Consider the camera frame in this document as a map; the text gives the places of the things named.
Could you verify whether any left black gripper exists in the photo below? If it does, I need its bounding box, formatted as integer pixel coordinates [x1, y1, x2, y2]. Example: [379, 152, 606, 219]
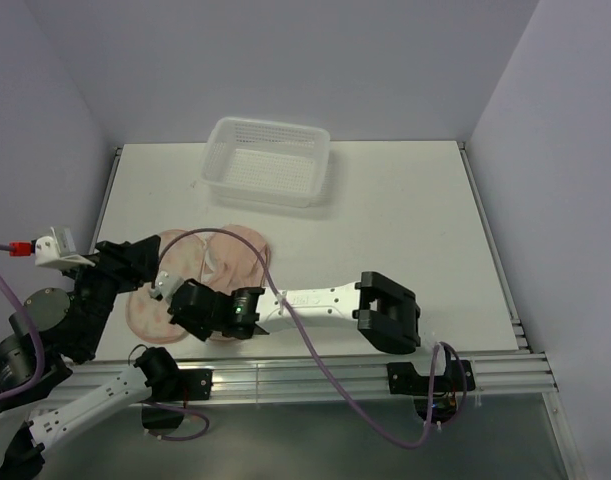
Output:
[60, 233, 161, 355]

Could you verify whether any peach floral laundry bag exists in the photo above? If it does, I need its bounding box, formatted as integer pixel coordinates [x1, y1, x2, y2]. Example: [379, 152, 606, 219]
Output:
[126, 224, 271, 344]

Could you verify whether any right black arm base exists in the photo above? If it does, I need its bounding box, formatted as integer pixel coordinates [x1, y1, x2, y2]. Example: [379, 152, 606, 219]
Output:
[386, 358, 476, 425]

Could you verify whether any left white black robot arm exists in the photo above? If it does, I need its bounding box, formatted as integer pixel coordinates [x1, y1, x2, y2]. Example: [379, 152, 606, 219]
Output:
[0, 234, 180, 479]

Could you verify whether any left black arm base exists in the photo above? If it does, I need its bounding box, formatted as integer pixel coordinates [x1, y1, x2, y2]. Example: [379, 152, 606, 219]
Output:
[141, 368, 213, 438]

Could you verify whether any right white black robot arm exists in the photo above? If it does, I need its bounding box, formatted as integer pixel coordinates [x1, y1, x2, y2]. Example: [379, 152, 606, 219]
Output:
[151, 271, 421, 355]

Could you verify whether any white perforated plastic basket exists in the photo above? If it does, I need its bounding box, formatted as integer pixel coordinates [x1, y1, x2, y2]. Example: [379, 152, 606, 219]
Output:
[200, 117, 331, 208]

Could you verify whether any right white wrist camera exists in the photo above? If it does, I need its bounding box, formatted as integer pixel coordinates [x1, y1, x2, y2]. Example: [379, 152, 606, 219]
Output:
[148, 270, 184, 304]

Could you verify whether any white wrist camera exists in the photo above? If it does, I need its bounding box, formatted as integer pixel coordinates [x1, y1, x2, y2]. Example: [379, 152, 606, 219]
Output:
[148, 270, 184, 304]
[34, 226, 95, 272]

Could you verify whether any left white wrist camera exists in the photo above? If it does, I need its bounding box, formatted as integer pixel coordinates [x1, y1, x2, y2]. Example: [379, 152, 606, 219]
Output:
[34, 226, 95, 272]

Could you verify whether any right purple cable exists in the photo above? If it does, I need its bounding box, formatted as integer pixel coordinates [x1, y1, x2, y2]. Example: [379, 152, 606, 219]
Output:
[157, 227, 469, 450]

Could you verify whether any purple cable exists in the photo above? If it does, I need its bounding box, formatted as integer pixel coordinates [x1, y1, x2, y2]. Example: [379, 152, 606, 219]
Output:
[0, 240, 211, 444]
[157, 227, 469, 450]

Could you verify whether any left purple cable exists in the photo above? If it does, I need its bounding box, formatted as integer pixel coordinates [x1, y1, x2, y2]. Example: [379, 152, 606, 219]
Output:
[0, 240, 211, 444]

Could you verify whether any aluminium frame rail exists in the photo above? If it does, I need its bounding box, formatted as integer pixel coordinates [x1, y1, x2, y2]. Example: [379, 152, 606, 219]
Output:
[38, 351, 558, 410]

